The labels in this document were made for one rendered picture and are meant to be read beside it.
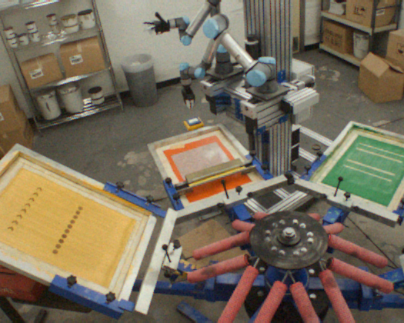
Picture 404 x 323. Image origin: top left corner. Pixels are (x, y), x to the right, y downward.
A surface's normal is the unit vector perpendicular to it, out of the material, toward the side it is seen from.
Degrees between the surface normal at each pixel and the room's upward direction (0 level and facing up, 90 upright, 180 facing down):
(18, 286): 0
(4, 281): 0
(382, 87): 90
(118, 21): 90
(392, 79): 90
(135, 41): 90
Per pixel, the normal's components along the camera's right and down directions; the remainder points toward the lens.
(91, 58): 0.30, 0.53
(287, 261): -0.12, -0.80
